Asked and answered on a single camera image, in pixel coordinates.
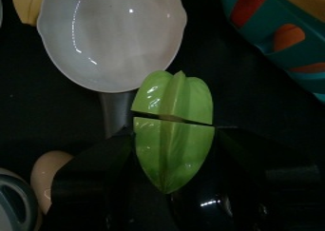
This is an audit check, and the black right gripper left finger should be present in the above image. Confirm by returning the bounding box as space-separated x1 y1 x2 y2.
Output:
39 125 181 231

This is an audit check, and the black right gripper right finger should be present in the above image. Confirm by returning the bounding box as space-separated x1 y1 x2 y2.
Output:
169 127 325 231

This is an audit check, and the green toy starfruit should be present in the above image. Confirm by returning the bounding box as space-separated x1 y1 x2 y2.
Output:
130 69 216 195

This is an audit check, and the grey white round lid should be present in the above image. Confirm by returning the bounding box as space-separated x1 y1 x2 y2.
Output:
0 167 40 231

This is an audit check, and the teal basket with orange rim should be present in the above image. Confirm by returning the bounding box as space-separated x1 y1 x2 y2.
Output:
220 0 325 103

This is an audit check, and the gold toy ball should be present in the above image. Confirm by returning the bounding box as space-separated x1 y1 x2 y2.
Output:
12 0 48 27

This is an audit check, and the cream pot with black handle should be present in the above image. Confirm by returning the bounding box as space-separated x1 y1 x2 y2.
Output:
30 150 76 216

